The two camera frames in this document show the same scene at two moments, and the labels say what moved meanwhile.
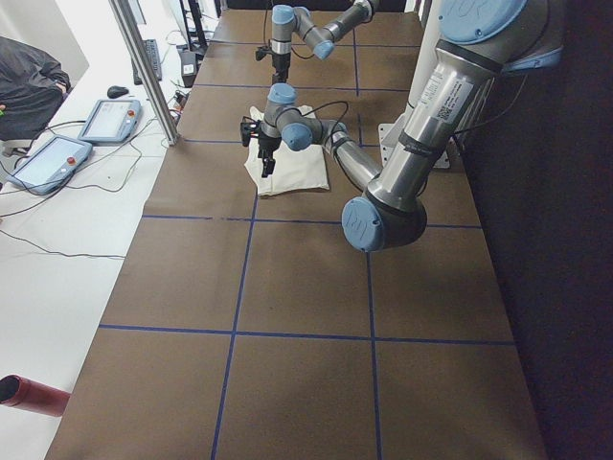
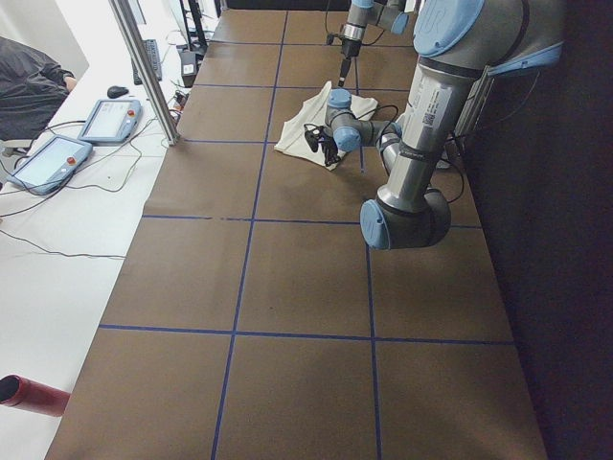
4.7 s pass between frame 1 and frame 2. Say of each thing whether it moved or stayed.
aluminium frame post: stayed
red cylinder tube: stayed
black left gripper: moved
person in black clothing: stayed
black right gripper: moved
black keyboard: stayed
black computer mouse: stayed
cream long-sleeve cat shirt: moved
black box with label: stayed
